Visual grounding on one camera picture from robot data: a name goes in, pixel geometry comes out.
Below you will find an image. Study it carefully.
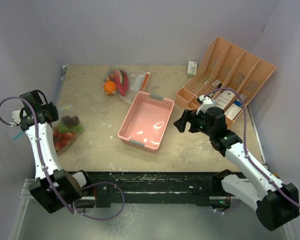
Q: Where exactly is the small white green box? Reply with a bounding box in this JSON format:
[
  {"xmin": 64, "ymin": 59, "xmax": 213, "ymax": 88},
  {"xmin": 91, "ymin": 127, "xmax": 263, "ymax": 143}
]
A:
[{"xmin": 187, "ymin": 60, "xmax": 198, "ymax": 77}]

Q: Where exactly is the orange desk organizer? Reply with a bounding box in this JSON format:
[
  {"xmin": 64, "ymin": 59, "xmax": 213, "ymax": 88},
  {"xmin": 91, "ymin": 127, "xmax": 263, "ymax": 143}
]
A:
[{"xmin": 175, "ymin": 36, "xmax": 276, "ymax": 127}]

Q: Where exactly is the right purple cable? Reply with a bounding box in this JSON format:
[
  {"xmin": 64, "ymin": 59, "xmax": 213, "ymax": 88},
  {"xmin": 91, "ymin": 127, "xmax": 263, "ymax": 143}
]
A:
[{"xmin": 203, "ymin": 87, "xmax": 300, "ymax": 216}]

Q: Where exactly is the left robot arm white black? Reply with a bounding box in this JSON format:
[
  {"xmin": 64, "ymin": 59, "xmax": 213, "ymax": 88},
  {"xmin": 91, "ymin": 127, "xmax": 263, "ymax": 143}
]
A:
[{"xmin": 11, "ymin": 90, "xmax": 93, "ymax": 214}]

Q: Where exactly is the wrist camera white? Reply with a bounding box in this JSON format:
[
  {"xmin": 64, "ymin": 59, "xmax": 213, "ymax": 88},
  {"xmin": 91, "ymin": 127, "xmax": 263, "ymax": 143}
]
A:
[
  {"xmin": 196, "ymin": 95, "xmax": 215, "ymax": 115},
  {"xmin": 10, "ymin": 109, "xmax": 24, "ymax": 126}
]

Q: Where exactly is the pink plastic basket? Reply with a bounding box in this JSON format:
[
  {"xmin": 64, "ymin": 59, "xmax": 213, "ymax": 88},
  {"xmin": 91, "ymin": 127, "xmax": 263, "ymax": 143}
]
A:
[{"xmin": 117, "ymin": 91, "xmax": 175, "ymax": 152}]

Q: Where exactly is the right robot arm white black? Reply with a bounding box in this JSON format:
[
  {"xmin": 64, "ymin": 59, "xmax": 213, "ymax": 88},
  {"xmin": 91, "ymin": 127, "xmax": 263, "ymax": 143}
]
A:
[{"xmin": 173, "ymin": 107, "xmax": 300, "ymax": 231}]

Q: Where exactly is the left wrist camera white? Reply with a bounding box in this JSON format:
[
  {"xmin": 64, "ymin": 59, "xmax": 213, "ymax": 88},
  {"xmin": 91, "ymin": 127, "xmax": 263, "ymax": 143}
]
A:
[{"xmin": 10, "ymin": 109, "xmax": 24, "ymax": 126}]

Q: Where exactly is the zip bag with fake fruit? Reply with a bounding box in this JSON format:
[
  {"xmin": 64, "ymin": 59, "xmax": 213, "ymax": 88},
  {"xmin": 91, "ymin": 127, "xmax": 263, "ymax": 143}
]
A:
[{"xmin": 52, "ymin": 104, "xmax": 85, "ymax": 154}]

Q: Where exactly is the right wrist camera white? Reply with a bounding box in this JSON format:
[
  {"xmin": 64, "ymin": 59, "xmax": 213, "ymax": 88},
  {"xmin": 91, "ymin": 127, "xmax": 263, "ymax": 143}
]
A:
[{"xmin": 196, "ymin": 95, "xmax": 215, "ymax": 115}]

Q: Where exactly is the white medicine box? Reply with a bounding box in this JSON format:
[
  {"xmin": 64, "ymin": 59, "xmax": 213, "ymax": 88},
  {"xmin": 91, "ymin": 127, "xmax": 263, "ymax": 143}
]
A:
[{"xmin": 224, "ymin": 103, "xmax": 242, "ymax": 120}]

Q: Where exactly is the zip bag with orange watermelon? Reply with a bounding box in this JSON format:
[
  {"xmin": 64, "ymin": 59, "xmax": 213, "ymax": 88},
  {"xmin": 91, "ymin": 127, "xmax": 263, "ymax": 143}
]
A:
[{"xmin": 102, "ymin": 68, "xmax": 150, "ymax": 104}]

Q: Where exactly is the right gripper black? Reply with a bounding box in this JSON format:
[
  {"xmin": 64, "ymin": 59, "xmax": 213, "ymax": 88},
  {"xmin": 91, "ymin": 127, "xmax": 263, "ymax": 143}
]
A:
[{"xmin": 174, "ymin": 108, "xmax": 215, "ymax": 137}]

